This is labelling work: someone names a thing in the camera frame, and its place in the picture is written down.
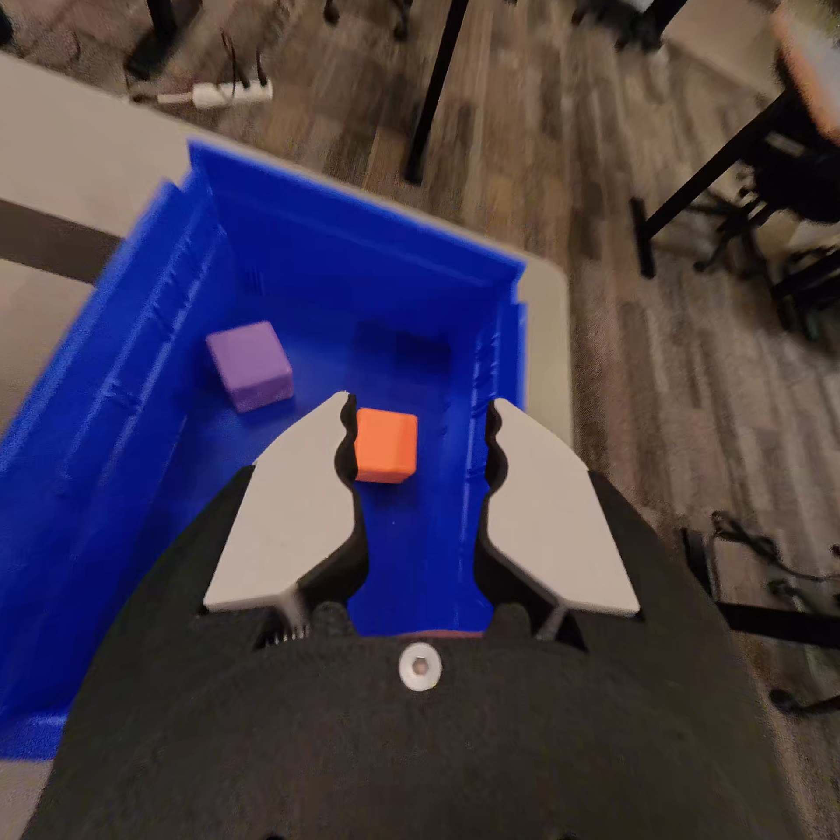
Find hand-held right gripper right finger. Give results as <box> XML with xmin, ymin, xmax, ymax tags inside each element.
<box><xmin>474</xmin><ymin>398</ymin><xmax>641</xmax><ymax>641</ymax></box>

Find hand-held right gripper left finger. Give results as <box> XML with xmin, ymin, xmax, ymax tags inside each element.
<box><xmin>203</xmin><ymin>390</ymin><xmax>370</xmax><ymax>632</ymax></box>

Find orange cube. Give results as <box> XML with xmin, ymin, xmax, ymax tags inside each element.
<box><xmin>354</xmin><ymin>407</ymin><xmax>419</xmax><ymax>484</ymax></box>

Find purple cube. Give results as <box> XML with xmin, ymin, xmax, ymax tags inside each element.
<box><xmin>205</xmin><ymin>320</ymin><xmax>295</xmax><ymax>414</ymax></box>

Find blue plastic bin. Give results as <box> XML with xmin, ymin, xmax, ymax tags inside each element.
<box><xmin>0</xmin><ymin>139</ymin><xmax>529</xmax><ymax>762</ymax></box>

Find white power strip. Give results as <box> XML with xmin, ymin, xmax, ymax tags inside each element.
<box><xmin>157</xmin><ymin>79</ymin><xmax>273</xmax><ymax>110</ymax></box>

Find black table leg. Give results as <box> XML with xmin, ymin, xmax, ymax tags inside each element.
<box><xmin>405</xmin><ymin>0</ymin><xmax>470</xmax><ymax>185</ymax></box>

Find black floor cables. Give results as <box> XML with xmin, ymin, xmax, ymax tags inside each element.
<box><xmin>712</xmin><ymin>512</ymin><xmax>840</xmax><ymax>592</ymax></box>

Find black table frame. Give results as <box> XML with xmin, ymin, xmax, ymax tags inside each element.
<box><xmin>630</xmin><ymin>92</ymin><xmax>840</xmax><ymax>280</ymax></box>

